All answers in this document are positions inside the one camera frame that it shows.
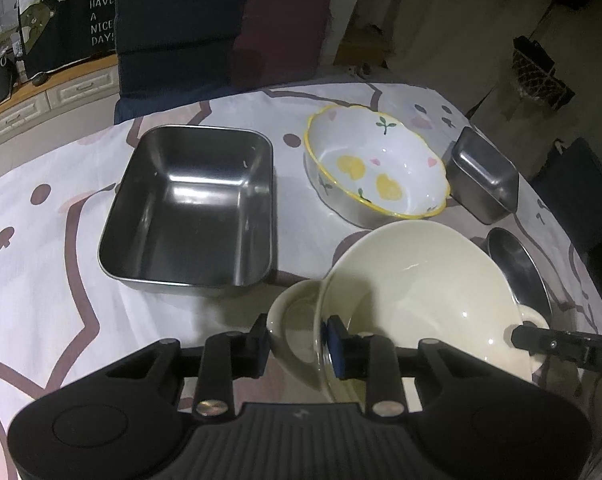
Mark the black patterned bag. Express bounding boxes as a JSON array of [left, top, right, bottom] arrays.
[[511, 35, 576, 111]]

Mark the black printed cloth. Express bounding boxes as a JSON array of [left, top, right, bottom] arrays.
[[17, 0, 119, 73]]

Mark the cardboard box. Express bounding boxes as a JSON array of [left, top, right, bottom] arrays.
[[333, 25, 396, 68]]

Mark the dark blue cushioned chair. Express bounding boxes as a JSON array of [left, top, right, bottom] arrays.
[[113, 0, 254, 123]]

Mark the bear print tablecloth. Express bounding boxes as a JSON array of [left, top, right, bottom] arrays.
[[0, 80, 602, 480]]

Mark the round steel bowl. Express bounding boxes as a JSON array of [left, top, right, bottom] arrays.
[[487, 227, 554, 318]]

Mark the large rectangular steel tray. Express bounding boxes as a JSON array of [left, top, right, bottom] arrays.
[[98, 125, 274, 298]]

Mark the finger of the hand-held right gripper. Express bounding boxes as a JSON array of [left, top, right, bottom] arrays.
[[510, 325, 602, 375]]

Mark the cream ceramic bowl with handles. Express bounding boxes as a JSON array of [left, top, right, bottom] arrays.
[[266, 222, 552, 406]]

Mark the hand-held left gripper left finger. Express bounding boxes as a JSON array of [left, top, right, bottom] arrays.
[[103, 317, 272, 420]]

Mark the floral bowl with yellow rim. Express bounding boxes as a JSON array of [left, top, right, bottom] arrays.
[[303, 104, 452, 228]]

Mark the wooden cabinet with white drawers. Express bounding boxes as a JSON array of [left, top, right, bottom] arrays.
[[0, 52, 122, 148]]

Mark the small rectangular steel container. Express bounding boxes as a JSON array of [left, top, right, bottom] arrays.
[[446, 126, 520, 225]]

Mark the pair of shoes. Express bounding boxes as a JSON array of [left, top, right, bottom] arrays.
[[345, 61, 378, 80]]

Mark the maroon cushioned chair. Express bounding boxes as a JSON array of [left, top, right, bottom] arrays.
[[231, 0, 332, 92]]

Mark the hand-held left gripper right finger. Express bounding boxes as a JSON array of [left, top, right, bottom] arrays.
[[321, 315, 499, 420]]

